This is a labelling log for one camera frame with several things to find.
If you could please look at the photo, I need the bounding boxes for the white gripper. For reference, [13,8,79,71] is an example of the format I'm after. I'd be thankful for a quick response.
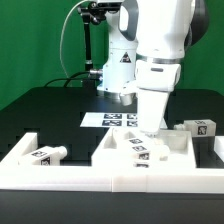
[136,61,181,135]

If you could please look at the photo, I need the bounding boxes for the white square tabletop panel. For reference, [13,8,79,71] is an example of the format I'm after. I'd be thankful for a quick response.
[91,128,196,169]

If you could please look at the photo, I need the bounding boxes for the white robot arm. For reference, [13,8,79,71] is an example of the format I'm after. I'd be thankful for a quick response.
[96,0,209,135]

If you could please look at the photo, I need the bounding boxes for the white sheet with fiducial tags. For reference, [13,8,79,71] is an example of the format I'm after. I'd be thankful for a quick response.
[80,112,138,127]

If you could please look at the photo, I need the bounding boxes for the black cables on table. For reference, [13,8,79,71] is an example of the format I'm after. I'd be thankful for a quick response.
[43,70,92,88]

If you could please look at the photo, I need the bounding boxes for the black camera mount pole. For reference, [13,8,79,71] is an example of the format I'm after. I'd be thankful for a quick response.
[78,2,106,88]

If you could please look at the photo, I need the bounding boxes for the white cable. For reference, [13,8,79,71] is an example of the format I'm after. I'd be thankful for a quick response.
[59,0,91,79]

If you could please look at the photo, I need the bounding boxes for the white U-shaped fence wall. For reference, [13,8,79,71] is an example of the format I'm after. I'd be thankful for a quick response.
[0,133,224,194]

